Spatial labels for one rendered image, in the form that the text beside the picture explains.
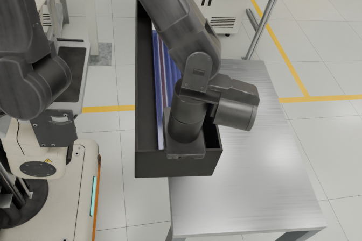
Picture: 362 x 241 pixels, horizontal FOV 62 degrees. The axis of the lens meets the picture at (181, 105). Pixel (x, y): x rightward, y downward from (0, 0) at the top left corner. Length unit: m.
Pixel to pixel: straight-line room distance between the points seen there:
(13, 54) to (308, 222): 0.85
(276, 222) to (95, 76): 1.68
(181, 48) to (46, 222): 1.17
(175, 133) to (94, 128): 1.51
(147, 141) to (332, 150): 1.78
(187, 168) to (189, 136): 0.16
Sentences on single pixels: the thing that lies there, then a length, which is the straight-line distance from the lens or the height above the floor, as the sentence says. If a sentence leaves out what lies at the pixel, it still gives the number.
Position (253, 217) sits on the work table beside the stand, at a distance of 0.94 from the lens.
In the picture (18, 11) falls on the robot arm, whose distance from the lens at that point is 0.48.
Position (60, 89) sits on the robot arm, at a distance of 0.54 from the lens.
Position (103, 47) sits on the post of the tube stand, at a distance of 2.49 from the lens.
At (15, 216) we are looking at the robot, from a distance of 1.39.
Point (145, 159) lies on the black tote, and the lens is 0.61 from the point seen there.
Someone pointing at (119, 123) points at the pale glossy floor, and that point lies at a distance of 2.00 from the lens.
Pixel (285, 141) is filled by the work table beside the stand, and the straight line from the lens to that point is 1.11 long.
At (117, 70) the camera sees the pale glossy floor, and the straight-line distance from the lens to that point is 2.31.
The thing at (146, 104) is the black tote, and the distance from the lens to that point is 0.78.
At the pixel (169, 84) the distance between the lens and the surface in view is 0.78.
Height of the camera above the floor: 1.63
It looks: 50 degrees down
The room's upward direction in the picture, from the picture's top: 13 degrees clockwise
